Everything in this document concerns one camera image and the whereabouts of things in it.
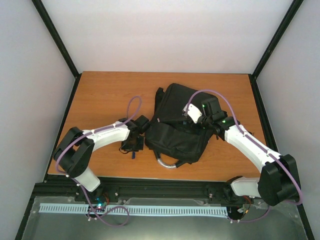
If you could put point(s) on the right black frame post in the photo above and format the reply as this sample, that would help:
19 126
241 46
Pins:
281 29

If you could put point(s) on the black student bag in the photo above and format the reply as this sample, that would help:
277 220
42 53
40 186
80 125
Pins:
172 144

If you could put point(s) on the black frame post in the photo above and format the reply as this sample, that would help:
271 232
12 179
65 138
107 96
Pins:
50 26
281 29

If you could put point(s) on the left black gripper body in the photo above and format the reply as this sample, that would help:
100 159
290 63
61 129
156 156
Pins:
133 145

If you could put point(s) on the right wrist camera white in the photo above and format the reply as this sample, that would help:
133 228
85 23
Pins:
193 112

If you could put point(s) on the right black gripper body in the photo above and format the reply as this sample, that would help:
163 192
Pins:
207 121

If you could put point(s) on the left black frame post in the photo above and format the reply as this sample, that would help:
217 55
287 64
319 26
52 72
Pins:
50 26

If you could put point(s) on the black aluminium rail base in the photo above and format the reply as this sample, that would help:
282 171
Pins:
114 189

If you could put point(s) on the light blue cable duct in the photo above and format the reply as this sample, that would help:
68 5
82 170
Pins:
137 210

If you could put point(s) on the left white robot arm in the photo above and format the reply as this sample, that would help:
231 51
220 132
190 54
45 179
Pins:
74 152

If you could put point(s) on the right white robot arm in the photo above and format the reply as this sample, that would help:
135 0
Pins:
257 155

